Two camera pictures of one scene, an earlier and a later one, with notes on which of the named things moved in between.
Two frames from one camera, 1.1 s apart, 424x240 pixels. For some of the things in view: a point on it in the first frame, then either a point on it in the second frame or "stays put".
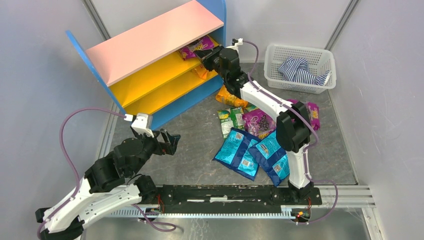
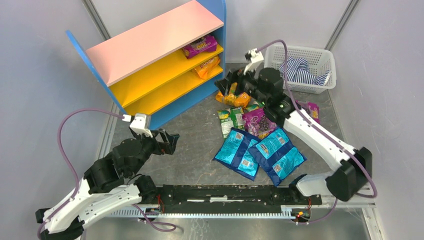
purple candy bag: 205,42 stays put
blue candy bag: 234,153 stays put
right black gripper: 205,56 → 236,81
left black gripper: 164,144 stays put
